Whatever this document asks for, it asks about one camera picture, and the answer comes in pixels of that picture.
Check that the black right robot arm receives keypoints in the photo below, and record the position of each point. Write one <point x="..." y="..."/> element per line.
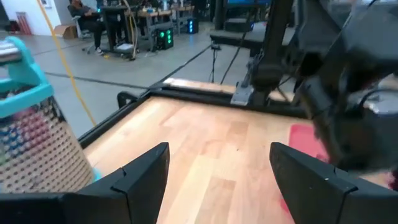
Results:
<point x="357" y="37"/>

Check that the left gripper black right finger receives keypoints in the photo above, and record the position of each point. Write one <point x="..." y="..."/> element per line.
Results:
<point x="311" y="193"/>

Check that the silver frame bracket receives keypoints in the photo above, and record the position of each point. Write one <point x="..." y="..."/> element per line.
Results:
<point x="242" y="96"/>

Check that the teal mesh desk caddy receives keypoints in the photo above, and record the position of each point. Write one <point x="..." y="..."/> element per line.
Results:
<point x="37" y="149"/>

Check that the pink translucent bin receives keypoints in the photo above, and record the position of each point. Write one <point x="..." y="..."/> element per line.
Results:
<point x="303" y="140"/>

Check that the red ribbed object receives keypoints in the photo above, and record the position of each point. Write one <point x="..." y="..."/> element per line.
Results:
<point x="23" y="23"/>

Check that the black frame post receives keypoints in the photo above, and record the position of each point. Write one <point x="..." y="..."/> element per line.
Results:
<point x="276" y="37"/>

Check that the wooden top table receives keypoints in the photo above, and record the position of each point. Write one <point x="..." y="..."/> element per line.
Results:
<point x="152" y="13"/>

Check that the white office chair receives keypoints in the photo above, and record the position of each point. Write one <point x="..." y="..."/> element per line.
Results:
<point x="77" y="28"/>

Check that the seated person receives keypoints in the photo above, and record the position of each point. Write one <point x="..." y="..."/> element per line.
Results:
<point x="90" y="25"/>

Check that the cardboard box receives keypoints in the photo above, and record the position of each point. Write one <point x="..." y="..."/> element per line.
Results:
<point x="65" y="31"/>

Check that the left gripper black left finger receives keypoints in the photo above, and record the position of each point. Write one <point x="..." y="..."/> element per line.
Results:
<point x="140" y="186"/>

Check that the black tripod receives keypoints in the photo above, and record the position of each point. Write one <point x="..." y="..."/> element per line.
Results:
<point x="214" y="46"/>

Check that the computer case with green lights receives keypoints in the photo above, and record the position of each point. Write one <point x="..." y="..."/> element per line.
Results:
<point x="164" y="39"/>

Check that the computer case with blue lights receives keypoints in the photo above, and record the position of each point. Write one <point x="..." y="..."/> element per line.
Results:
<point x="192" y="26"/>

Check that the black low platform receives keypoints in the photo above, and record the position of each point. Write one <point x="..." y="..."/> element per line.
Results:
<point x="236" y="37"/>

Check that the black table edge frame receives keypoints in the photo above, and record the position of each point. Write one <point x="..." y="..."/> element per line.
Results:
<point x="199" y="95"/>

